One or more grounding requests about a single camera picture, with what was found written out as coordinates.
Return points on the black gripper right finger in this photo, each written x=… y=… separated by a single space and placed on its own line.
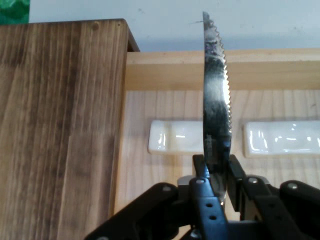
x=282 y=215

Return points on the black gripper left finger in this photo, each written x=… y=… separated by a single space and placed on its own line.
x=162 y=212

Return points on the serrated steel knife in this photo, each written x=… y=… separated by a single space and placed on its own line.
x=215 y=100

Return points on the white ceramic cutlery rest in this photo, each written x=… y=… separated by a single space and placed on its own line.
x=280 y=140
x=175 y=137

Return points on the dark wooden cabinet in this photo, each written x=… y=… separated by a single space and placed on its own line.
x=60 y=125

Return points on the light wooden drawer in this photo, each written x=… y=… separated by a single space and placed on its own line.
x=162 y=72

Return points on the green foam block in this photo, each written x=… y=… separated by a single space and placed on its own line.
x=13 y=11

